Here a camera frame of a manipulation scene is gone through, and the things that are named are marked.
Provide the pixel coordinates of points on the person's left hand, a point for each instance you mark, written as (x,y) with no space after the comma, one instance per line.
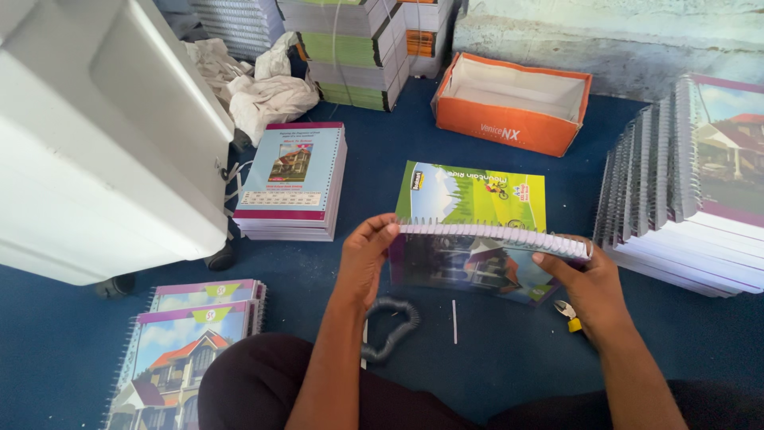
(365,263)

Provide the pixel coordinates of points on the person's right hand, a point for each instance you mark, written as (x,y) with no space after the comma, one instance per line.
(588,295)

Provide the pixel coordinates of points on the house cover spiral notebook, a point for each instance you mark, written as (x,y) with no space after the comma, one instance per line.
(477,263)

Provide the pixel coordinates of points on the grey spiral binding coil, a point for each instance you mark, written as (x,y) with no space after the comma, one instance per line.
(391,328)

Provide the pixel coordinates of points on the white plastic strip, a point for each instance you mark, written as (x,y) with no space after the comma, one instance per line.
(454,321)

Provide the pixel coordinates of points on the stack of unbound purple notebooks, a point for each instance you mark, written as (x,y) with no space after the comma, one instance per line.
(292,182)

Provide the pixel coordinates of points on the green cover notebook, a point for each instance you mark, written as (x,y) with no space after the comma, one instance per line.
(471,194)

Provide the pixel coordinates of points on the person's dark trousers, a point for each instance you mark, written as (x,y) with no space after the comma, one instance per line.
(358,394)

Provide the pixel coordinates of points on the row of bound spiral notebooks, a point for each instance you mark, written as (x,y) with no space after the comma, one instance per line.
(686,191)

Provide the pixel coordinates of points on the orange cardboard box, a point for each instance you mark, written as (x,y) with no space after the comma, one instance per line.
(512,104)

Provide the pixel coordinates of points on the pile of house cover notebooks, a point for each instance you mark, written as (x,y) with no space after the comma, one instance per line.
(179,358)

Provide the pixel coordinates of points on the crumpled white cloth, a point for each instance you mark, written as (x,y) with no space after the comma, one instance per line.
(256,83)

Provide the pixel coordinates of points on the tall stacks of bundled notebooks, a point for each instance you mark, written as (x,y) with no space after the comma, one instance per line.
(364,51)

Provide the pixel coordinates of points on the stack of white spiral notebooks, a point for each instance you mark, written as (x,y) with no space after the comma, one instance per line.
(239,24)

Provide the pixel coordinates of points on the white plastic machine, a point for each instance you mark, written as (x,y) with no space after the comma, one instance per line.
(107,137)

